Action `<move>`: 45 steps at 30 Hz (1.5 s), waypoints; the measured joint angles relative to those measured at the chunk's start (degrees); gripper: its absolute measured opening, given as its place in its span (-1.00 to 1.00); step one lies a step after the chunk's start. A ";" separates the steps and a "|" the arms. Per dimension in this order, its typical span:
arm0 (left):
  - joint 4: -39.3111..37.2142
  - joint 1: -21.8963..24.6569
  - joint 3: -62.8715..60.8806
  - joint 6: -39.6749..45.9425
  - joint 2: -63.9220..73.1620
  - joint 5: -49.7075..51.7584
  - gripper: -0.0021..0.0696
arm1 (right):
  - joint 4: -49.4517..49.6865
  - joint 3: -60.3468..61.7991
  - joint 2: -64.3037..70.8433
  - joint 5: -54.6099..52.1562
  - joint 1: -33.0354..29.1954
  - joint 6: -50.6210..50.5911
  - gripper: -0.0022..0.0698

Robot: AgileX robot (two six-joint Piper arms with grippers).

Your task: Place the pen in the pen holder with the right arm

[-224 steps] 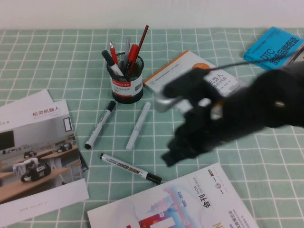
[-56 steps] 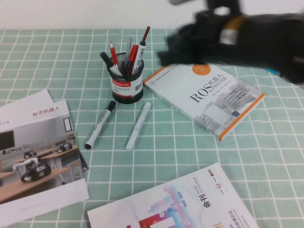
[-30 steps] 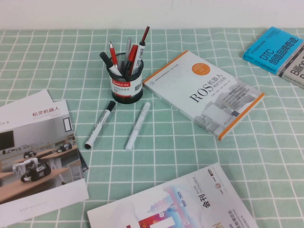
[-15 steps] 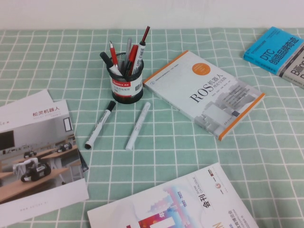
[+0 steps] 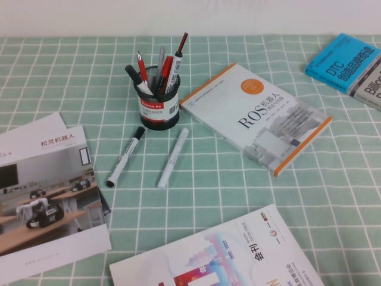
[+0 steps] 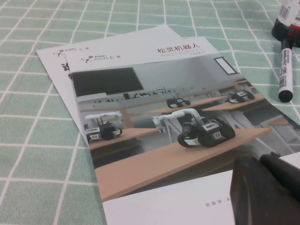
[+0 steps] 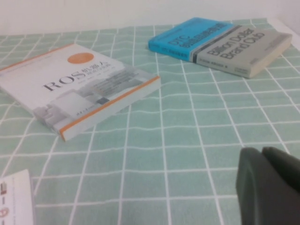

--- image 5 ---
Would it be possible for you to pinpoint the blue and grey DTC book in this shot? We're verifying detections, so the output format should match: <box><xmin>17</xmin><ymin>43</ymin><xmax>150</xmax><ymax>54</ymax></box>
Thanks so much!
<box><xmin>305</xmin><ymin>32</ymin><xmax>381</xmax><ymax>113</ymax></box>

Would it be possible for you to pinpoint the dark booklet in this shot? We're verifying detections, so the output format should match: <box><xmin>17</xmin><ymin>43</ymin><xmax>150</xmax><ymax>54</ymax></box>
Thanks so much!
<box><xmin>98</xmin><ymin>187</ymin><xmax>113</xmax><ymax>217</ymax></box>

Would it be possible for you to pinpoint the white pen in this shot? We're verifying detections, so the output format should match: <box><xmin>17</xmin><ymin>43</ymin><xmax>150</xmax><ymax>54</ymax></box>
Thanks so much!
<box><xmin>157</xmin><ymin>128</ymin><xmax>190</xmax><ymax>189</ymax></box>

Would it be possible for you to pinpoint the robot photo brochure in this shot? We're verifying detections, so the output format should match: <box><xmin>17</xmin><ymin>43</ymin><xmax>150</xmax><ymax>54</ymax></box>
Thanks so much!
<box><xmin>0</xmin><ymin>125</ymin><xmax>113</xmax><ymax>279</ymax></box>

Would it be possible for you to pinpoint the white ROS robot book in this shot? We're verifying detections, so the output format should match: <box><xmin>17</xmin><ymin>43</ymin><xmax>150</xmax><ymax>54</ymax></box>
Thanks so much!
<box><xmin>178</xmin><ymin>62</ymin><xmax>333</xmax><ymax>177</ymax></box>

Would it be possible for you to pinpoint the red pen with metal tip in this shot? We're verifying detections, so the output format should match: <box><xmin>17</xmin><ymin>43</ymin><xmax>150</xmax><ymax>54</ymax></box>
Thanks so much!
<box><xmin>136</xmin><ymin>51</ymin><xmax>149</xmax><ymax>87</ymax></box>

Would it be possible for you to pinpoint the white show catalogue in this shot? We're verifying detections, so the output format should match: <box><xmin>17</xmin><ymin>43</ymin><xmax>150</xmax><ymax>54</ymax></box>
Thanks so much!
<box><xmin>109</xmin><ymin>204</ymin><xmax>325</xmax><ymax>286</ymax></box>

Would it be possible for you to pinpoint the plain white brochure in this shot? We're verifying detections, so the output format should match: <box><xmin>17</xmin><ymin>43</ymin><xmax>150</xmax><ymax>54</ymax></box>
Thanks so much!
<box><xmin>0</xmin><ymin>111</ymin><xmax>68</xmax><ymax>144</ymax></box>

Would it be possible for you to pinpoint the black mesh pen holder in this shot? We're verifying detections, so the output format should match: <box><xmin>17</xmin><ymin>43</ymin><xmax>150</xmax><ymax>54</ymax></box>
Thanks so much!
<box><xmin>135</xmin><ymin>65</ymin><xmax>182</xmax><ymax>131</ymax></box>

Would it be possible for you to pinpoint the red capped pen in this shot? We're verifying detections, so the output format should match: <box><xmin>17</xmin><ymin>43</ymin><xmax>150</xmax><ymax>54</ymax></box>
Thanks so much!
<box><xmin>160</xmin><ymin>55</ymin><xmax>174</xmax><ymax>94</ymax></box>

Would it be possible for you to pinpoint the grey pen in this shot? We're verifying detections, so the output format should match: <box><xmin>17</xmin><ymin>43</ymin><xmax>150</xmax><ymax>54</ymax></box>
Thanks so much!
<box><xmin>155</xmin><ymin>45</ymin><xmax>166</xmax><ymax>87</ymax></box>

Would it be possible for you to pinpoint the green checked tablecloth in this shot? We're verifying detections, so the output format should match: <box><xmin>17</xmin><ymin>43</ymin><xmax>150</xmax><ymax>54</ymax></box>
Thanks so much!
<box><xmin>0</xmin><ymin>35</ymin><xmax>381</xmax><ymax>286</ymax></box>

